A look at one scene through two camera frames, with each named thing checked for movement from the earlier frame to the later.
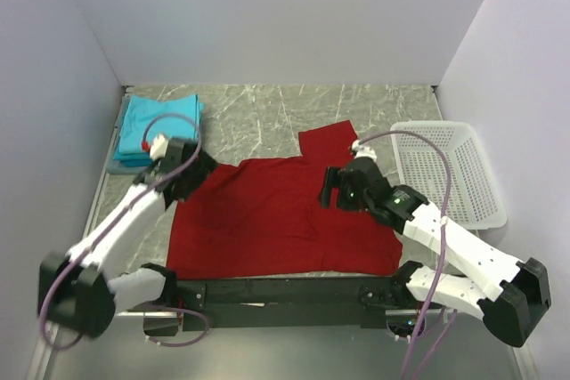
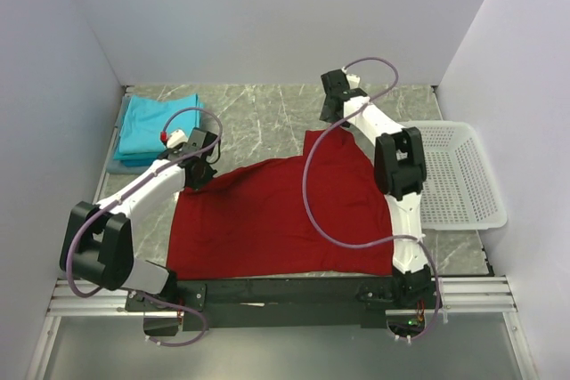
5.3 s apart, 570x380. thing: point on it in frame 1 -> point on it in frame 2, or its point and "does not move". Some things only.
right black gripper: x=336 y=177 -> x=325 y=115
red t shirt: x=264 y=219 does not move
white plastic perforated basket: x=476 y=198 does not move
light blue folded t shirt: x=143 y=117 does not move
